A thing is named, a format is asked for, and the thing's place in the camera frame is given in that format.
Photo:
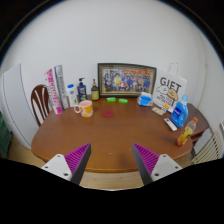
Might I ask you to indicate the blue detergent bottle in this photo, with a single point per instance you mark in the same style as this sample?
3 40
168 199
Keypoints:
179 115

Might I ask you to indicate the patterned snack packet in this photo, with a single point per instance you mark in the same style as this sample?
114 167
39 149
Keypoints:
158 110

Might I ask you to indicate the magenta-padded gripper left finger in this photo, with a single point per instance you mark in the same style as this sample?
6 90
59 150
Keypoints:
60 165

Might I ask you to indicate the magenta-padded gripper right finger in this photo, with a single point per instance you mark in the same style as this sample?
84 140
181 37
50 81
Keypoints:
163 165

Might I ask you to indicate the white printed paper bag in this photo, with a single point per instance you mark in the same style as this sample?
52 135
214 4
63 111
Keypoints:
168 88

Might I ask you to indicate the white bottle with blue cap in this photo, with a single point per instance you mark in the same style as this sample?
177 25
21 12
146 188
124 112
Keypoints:
72 97

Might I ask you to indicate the brown wooden chair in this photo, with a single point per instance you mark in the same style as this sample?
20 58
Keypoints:
35 100

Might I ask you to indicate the small orange white packet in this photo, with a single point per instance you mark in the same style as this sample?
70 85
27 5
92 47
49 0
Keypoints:
165 107

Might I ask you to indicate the dark framed group picture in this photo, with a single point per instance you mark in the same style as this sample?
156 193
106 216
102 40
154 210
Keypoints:
126 80

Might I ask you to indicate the pink and yellow mug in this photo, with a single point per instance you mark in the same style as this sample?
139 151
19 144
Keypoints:
86 108

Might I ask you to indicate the blue tissue pack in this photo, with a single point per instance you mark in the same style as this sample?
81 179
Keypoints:
145 100

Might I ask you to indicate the dark blue pump bottle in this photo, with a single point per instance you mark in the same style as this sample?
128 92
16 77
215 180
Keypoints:
81 91

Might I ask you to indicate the flat round red coaster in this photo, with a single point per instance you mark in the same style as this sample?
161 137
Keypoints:
108 114

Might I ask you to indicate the green crate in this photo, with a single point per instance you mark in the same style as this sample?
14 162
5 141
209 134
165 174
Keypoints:
4 135

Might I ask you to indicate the white remote control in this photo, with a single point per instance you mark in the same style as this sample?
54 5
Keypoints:
170 124

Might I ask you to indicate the orange-capped juice bottle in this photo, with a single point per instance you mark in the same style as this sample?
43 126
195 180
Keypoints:
186 134

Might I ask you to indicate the white radiator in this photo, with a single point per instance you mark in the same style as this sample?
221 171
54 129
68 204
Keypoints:
208 150

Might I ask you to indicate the brown pump bottle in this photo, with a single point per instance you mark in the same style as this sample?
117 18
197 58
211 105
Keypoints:
95 93

